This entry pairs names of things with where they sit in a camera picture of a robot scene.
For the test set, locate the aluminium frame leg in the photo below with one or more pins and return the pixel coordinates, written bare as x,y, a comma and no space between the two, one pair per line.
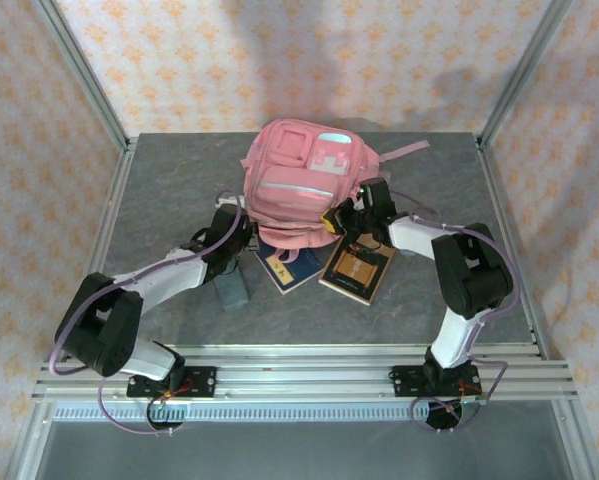
576,440
30,440

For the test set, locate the grey rectangular block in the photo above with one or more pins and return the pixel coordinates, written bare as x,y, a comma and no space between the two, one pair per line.
233,295

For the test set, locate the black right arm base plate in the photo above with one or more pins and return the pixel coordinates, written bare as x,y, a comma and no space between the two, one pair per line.
404,382

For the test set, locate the dark blue book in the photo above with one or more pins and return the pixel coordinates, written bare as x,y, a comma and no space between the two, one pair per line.
291,277

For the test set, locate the pink student backpack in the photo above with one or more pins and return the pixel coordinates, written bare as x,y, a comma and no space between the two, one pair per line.
289,185

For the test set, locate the brown hardcover notebook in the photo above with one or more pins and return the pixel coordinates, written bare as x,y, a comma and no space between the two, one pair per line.
354,272

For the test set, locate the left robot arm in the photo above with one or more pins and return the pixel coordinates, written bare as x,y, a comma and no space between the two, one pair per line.
164,280

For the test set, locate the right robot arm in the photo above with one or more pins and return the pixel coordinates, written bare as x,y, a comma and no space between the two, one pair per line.
414,235

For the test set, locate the aluminium table side rail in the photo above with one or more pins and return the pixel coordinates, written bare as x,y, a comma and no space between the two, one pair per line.
100,250
499,200

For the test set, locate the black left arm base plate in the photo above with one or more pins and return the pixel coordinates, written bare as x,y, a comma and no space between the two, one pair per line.
201,382

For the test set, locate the aluminium frame post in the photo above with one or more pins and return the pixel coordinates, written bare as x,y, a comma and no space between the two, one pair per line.
520,75
85,75

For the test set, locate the black round base housing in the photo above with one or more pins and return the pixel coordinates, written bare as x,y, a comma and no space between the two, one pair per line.
159,425
439,420

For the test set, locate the aluminium mounting rail beam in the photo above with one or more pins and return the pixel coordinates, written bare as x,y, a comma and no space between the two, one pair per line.
299,380

